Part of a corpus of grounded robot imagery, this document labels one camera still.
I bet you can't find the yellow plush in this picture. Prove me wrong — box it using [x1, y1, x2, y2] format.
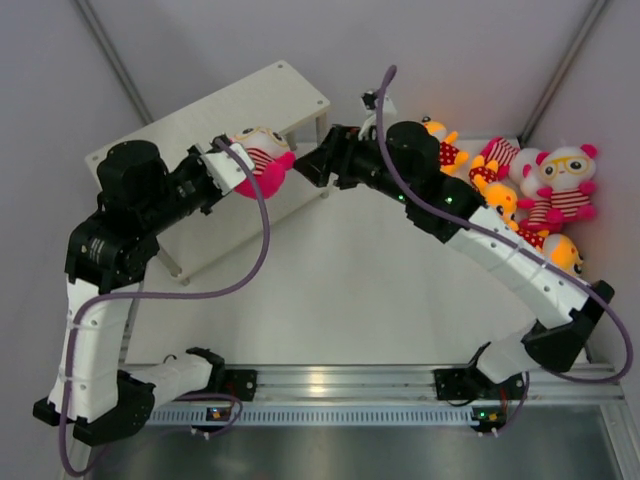
[422, 116, 470, 175]
[516, 228, 584, 277]
[469, 155, 519, 231]

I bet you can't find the yellow plush middle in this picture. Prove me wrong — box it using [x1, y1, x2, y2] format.
[469, 155, 519, 231]

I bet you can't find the grey slotted cable duct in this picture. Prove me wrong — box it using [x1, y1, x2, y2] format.
[148, 404, 479, 427]

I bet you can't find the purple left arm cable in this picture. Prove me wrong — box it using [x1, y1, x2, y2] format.
[58, 137, 273, 476]

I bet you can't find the yellow plush front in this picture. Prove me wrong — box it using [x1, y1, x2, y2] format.
[516, 228, 584, 277]

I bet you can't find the yellow plush back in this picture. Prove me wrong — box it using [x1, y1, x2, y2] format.
[422, 116, 470, 175]

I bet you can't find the corner metal profile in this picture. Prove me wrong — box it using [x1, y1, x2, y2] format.
[71, 0, 154, 125]
[517, 0, 612, 146]

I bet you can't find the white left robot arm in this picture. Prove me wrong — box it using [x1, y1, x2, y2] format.
[33, 140, 226, 447]

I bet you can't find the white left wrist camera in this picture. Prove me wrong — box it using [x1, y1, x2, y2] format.
[201, 151, 247, 196]

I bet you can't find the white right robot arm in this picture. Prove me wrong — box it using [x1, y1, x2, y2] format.
[294, 121, 614, 399]

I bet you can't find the right corner metal profile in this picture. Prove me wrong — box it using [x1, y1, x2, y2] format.
[517, 0, 612, 146]

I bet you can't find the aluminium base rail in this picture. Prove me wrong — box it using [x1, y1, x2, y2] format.
[124, 363, 626, 401]

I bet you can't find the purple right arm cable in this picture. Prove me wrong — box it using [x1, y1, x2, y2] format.
[375, 64, 632, 439]

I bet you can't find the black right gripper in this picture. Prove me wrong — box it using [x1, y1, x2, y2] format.
[294, 125, 416, 206]

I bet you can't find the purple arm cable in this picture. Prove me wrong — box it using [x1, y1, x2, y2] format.
[58, 137, 273, 476]
[375, 64, 632, 439]

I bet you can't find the white two-tier shelf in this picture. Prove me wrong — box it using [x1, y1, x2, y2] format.
[87, 62, 329, 281]

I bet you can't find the left corner metal profile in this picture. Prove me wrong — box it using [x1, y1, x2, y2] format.
[71, 0, 154, 125]

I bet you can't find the pink panda plush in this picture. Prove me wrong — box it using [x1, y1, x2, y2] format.
[232, 126, 296, 199]
[480, 137, 541, 186]
[519, 144, 598, 233]

